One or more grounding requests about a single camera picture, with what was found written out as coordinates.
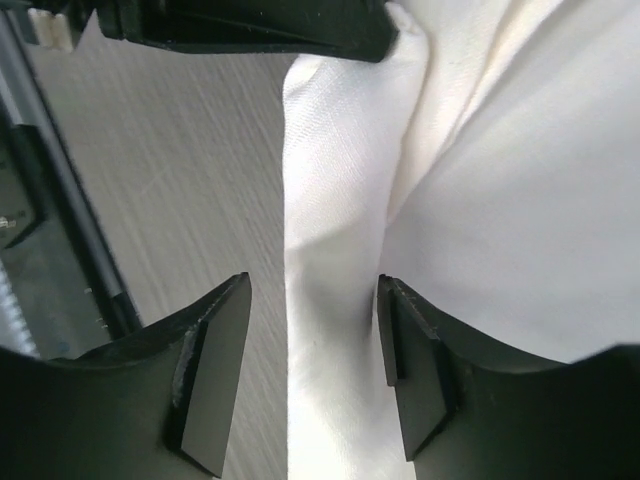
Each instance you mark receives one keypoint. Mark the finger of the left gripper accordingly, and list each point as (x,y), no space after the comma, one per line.
(348,29)

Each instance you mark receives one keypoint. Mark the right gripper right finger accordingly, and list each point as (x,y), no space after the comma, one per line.
(472,407)

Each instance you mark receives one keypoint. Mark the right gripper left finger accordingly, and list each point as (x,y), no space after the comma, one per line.
(157,404)

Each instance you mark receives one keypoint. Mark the white cloth napkin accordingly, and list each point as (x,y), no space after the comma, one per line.
(491,161)

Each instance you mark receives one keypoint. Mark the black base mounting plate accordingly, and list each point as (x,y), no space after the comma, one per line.
(61,269)

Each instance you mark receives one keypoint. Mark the white slotted cable duct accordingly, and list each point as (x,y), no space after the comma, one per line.
(15,334)

